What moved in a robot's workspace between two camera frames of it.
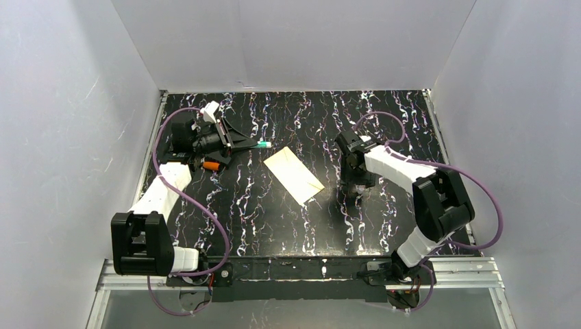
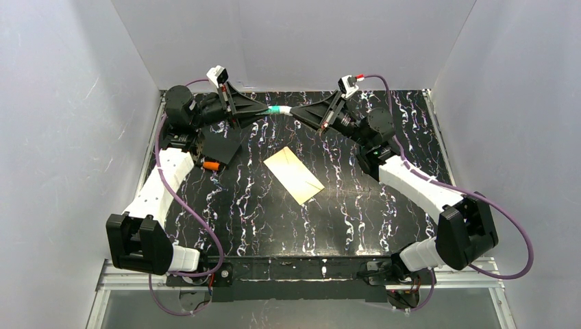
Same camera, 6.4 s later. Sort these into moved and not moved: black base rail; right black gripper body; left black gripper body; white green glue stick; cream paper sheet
Moved: white green glue stick; left black gripper body; right black gripper body
Not moved: black base rail; cream paper sheet
